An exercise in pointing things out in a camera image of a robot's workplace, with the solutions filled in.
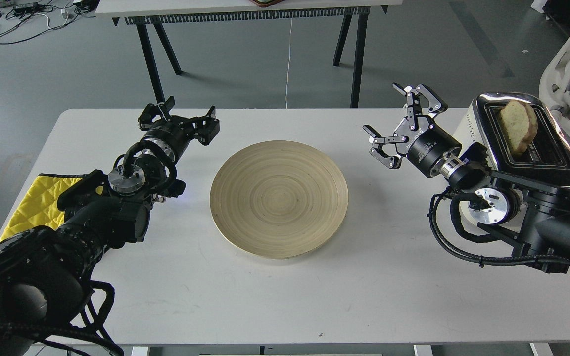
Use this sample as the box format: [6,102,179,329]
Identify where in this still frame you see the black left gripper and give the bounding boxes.
[138,95,220,162]

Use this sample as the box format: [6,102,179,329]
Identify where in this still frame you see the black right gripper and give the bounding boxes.
[363,83,463,178]

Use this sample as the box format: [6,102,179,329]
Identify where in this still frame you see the slice of bread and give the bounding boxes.
[498,100,538,159]

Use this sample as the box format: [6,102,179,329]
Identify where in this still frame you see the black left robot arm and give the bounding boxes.
[0,97,220,356]

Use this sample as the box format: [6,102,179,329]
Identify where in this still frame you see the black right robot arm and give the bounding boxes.
[363,83,570,273]

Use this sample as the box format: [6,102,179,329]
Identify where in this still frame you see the white chrome toaster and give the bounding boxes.
[451,92,570,233]

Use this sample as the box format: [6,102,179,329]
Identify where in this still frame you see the black-legged background table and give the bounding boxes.
[95,0,402,108]

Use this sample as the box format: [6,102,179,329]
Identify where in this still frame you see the round wooden plate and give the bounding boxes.
[209,140,350,259]

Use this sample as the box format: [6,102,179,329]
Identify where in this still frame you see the yellow quilted cloth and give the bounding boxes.
[0,174,86,242]

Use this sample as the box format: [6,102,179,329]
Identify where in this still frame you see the white hanging cable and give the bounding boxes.
[285,18,293,109]

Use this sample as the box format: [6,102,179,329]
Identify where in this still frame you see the floor cables and adapters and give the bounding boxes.
[0,0,100,52]

